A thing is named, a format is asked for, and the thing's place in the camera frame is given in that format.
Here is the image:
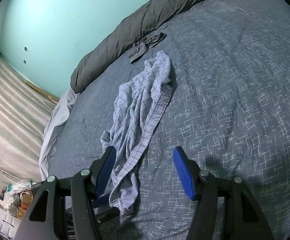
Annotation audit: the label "light blue plaid shorts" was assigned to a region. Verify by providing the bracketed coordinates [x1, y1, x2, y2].
[101, 51, 173, 215]

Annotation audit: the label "light grey crumpled sheet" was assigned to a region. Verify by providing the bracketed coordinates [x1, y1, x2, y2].
[39, 88, 78, 180]

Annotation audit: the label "cluttered items on drawer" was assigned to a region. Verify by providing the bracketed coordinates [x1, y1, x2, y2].
[0, 180, 34, 219]

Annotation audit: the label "blue patterned bed cover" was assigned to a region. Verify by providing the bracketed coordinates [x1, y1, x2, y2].
[50, 0, 290, 239]

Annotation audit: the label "striped beige curtain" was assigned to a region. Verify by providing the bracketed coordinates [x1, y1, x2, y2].
[0, 57, 56, 193]

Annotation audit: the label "dark grey crumpled garment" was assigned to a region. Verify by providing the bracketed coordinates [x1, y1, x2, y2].
[128, 33, 166, 64]

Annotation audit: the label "dark grey rolled duvet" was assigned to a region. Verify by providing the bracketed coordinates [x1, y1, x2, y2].
[70, 0, 204, 94]

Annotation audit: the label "wooden stick by wall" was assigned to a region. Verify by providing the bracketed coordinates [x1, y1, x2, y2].
[25, 80, 59, 102]

